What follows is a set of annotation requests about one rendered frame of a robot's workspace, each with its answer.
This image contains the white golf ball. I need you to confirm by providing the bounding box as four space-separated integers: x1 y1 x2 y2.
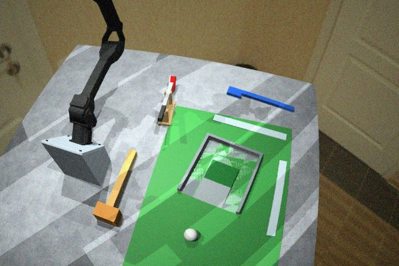
184 229 198 241

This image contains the grey flat strip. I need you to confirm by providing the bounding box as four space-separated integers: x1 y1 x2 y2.
213 114 287 140
266 160 287 237

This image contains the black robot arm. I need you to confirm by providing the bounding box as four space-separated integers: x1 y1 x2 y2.
69 0 125 146

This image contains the green putting mat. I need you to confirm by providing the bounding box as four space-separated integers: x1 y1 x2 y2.
122 106 292 266

